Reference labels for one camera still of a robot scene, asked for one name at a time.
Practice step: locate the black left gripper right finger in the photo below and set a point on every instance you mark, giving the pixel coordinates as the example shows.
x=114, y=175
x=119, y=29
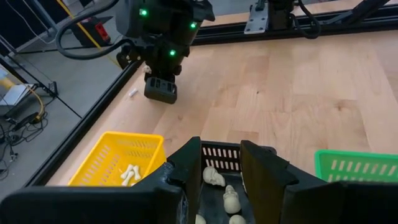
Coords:
x=295, y=205

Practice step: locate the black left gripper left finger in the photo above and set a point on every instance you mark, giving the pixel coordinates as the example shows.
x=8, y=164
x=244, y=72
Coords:
x=124, y=208

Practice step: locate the black box red part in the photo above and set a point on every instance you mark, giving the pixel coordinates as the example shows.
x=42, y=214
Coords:
x=88, y=32

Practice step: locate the yellow plastic basket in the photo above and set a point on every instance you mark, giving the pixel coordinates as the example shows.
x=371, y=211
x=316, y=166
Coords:
x=93, y=168

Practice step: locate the yellow power plug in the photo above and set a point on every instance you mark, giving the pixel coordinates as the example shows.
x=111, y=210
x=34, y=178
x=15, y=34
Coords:
x=4, y=83

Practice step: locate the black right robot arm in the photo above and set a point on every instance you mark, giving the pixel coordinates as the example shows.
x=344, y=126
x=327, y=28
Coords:
x=161, y=25

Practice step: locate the black plastic basket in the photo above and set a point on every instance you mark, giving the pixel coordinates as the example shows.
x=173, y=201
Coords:
x=214, y=202

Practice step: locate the green plastic basket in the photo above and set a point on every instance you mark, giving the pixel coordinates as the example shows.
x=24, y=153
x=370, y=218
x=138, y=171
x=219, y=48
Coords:
x=323, y=161

